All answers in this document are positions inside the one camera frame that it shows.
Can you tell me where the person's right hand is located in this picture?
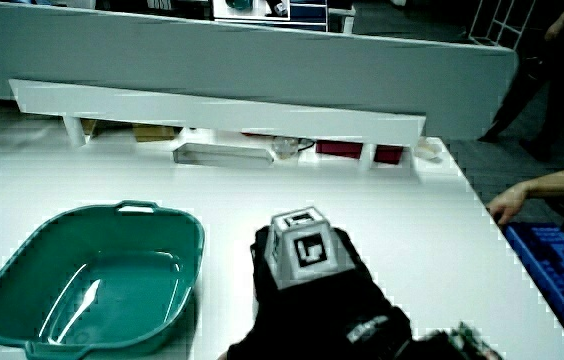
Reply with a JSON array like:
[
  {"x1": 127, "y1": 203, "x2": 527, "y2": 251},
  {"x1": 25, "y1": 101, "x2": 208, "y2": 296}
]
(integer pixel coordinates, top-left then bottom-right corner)
[{"x1": 226, "y1": 206, "x2": 413, "y2": 360}]

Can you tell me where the white desk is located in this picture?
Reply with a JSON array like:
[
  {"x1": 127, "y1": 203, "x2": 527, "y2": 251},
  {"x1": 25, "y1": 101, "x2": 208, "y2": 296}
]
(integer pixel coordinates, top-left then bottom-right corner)
[{"x1": 0, "y1": 112, "x2": 564, "y2": 360}]

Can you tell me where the white desk shelf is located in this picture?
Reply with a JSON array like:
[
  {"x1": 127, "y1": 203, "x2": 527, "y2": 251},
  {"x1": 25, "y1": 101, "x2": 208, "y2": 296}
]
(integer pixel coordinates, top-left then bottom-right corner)
[{"x1": 8, "y1": 78, "x2": 428, "y2": 171}]

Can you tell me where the large red box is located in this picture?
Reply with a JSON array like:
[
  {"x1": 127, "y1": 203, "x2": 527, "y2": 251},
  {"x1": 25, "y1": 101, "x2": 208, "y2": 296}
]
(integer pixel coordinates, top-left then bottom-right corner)
[{"x1": 315, "y1": 139, "x2": 365, "y2": 160}]

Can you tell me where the small red box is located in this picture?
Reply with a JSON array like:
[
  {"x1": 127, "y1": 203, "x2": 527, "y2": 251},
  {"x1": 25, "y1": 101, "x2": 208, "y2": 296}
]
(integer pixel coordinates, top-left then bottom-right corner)
[{"x1": 373, "y1": 144, "x2": 405, "y2": 166}]

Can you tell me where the clear plastic tray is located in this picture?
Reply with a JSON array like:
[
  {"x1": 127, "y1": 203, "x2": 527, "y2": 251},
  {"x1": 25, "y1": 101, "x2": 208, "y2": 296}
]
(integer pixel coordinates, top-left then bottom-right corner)
[{"x1": 172, "y1": 142, "x2": 276, "y2": 169}]

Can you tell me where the white round object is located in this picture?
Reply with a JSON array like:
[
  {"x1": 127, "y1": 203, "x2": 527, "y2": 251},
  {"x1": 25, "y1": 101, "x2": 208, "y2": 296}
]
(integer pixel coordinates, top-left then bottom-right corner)
[{"x1": 413, "y1": 137, "x2": 444, "y2": 162}]

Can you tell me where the green plastic basin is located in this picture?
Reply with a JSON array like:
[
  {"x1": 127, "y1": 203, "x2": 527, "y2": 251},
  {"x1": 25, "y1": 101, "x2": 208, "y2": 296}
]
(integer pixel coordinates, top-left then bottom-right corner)
[{"x1": 0, "y1": 200, "x2": 206, "y2": 360}]

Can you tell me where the brown cardboard box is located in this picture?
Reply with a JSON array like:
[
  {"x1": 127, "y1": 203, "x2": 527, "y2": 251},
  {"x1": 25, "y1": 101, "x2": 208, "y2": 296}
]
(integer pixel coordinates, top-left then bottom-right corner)
[{"x1": 132, "y1": 123, "x2": 179, "y2": 143}]

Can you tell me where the blue keyboard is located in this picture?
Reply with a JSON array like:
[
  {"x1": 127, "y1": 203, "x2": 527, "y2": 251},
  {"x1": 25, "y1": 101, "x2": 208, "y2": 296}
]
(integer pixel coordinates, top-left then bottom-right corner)
[{"x1": 501, "y1": 221, "x2": 564, "y2": 360}]

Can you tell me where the grey partition panel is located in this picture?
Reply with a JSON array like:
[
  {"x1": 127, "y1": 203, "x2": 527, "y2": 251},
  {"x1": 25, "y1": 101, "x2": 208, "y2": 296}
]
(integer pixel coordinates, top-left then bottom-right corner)
[{"x1": 0, "y1": 0, "x2": 520, "y2": 142}]

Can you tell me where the blue drawer cabinet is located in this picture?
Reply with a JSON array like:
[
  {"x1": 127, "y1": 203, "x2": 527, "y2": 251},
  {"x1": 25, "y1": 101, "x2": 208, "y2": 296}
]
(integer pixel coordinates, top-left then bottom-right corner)
[{"x1": 289, "y1": 0, "x2": 330, "y2": 33}]

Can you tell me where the white wire rack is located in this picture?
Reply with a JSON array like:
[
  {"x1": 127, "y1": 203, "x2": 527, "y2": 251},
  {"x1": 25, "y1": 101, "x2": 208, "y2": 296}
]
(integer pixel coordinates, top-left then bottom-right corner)
[{"x1": 467, "y1": 0, "x2": 538, "y2": 52}]

